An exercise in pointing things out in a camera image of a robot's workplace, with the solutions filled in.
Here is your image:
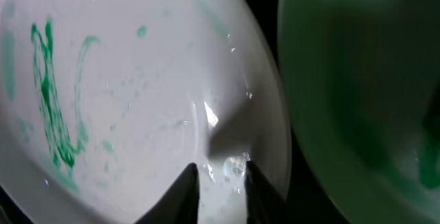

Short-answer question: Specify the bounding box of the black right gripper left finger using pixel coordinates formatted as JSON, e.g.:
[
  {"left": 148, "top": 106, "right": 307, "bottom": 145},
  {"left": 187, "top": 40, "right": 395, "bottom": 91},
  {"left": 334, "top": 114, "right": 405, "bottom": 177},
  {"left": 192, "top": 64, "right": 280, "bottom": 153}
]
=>
[{"left": 135, "top": 163, "right": 200, "bottom": 224}]

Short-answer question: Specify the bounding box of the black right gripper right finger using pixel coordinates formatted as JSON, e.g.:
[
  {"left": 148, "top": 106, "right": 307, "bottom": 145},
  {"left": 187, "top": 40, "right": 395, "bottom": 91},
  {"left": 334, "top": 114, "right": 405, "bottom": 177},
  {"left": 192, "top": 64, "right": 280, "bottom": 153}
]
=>
[{"left": 245, "top": 161, "right": 289, "bottom": 224}]

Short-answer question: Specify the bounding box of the white plate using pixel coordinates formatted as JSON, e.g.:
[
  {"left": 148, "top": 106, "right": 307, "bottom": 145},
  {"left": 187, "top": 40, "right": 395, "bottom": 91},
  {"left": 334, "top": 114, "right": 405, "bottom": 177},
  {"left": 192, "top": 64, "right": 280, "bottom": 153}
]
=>
[{"left": 1, "top": 0, "right": 292, "bottom": 223}]

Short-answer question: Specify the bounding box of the mint green plate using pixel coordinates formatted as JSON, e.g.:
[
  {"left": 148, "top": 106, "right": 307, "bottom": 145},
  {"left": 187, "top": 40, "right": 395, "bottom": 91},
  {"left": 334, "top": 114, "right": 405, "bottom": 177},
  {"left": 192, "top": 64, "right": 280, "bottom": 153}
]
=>
[{"left": 278, "top": 0, "right": 439, "bottom": 223}]

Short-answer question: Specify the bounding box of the round black tray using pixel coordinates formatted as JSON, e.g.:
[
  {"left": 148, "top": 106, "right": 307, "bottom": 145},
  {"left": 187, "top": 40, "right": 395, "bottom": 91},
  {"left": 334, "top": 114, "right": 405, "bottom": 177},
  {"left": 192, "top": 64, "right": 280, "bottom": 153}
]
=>
[{"left": 246, "top": 0, "right": 347, "bottom": 223}]

